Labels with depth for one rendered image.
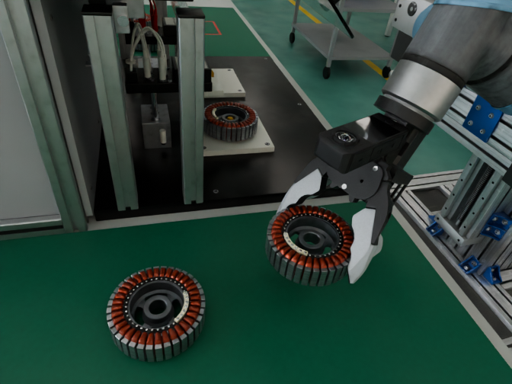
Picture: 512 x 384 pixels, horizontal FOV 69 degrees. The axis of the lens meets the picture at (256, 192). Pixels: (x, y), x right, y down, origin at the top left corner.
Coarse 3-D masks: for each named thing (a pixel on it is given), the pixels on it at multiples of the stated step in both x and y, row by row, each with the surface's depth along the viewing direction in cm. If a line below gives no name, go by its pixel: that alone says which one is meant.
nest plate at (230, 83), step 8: (216, 72) 98; (224, 72) 99; (232, 72) 99; (224, 80) 95; (232, 80) 96; (224, 88) 91; (232, 88) 92; (240, 88) 92; (208, 96) 89; (216, 96) 89; (224, 96) 90; (232, 96) 91; (240, 96) 91
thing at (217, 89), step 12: (204, 60) 67; (156, 72) 67; (168, 72) 67; (204, 72) 64; (132, 84) 62; (144, 84) 63; (156, 84) 63; (168, 84) 64; (204, 84) 65; (216, 84) 69; (156, 96) 66; (156, 108) 67
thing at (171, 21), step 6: (162, 18) 84; (168, 18) 84; (174, 18) 85; (162, 24) 84; (168, 24) 81; (174, 24) 81; (132, 30) 83; (138, 30) 83; (162, 30) 85; (168, 30) 81; (174, 30) 82; (126, 36) 80; (150, 36) 81; (162, 36) 82; (168, 36) 82; (174, 36) 82; (126, 42) 80; (150, 42) 82; (156, 42) 82; (168, 42) 83; (174, 42) 83; (150, 54) 84; (150, 60) 85
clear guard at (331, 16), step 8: (304, 0) 70; (312, 0) 63; (320, 0) 57; (328, 0) 53; (312, 8) 68; (320, 8) 62; (328, 8) 56; (336, 8) 54; (328, 16) 60; (336, 16) 55; (336, 24) 60; (344, 24) 55; (344, 32) 58
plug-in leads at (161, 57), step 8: (136, 24) 58; (144, 32) 60; (152, 32) 59; (136, 40) 59; (144, 40) 63; (160, 40) 62; (144, 48) 61; (160, 48) 60; (144, 56) 61; (160, 56) 61; (144, 64) 62; (160, 64) 62; (128, 72) 61; (136, 72) 62; (144, 72) 63; (160, 72) 63; (128, 80) 62; (136, 80) 63; (160, 80) 64
